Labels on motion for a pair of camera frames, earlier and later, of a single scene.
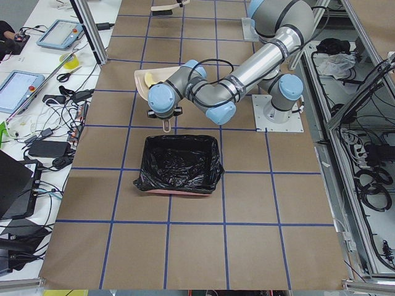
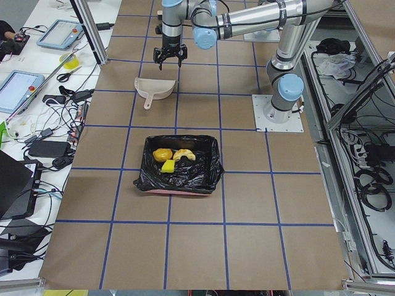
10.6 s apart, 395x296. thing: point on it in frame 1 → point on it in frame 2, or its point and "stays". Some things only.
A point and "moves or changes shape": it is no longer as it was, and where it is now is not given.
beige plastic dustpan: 158,74 moves or changes shape
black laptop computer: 20,180 stays
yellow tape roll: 73,63 stays
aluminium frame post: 94,37 stays
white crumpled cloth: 338,65 stays
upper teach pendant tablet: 60,34 stays
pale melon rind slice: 149,79 → 184,152
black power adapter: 49,148 stays
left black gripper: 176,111 → 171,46
